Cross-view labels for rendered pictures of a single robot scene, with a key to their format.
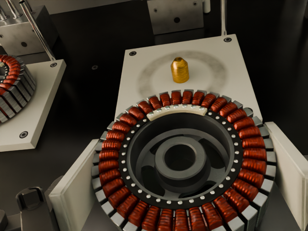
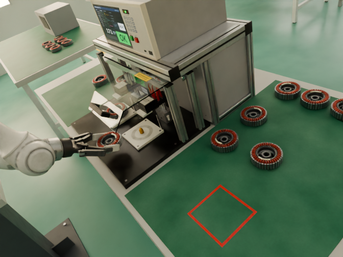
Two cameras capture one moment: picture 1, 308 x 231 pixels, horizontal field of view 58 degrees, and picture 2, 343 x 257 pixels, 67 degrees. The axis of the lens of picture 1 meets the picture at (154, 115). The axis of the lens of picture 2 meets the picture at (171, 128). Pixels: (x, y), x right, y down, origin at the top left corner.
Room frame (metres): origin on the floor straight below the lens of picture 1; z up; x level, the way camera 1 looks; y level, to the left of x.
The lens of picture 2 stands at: (-0.26, -0.87, 1.52)
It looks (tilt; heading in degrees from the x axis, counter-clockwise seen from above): 39 degrees down; 51
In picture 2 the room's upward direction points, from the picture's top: 18 degrees counter-clockwise
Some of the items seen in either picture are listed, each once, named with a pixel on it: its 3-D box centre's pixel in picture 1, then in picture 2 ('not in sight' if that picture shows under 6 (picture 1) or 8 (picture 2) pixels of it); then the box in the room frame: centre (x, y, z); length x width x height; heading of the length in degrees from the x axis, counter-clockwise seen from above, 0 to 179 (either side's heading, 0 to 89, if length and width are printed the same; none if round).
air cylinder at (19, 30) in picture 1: (26, 31); not in sight; (0.44, 0.16, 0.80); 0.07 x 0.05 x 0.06; 77
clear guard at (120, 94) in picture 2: not in sight; (133, 92); (0.24, -0.12, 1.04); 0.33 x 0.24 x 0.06; 167
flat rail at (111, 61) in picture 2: not in sight; (129, 70); (0.37, 0.05, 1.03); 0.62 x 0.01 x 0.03; 77
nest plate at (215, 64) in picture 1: (181, 81); (142, 133); (0.25, -0.04, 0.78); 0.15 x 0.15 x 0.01; 77
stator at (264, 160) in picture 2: not in sight; (266, 155); (0.37, -0.59, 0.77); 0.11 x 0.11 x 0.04
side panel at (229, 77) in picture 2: not in sight; (230, 80); (0.59, -0.33, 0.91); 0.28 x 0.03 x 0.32; 167
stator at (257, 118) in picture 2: not in sight; (253, 116); (0.56, -0.45, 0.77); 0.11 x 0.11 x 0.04
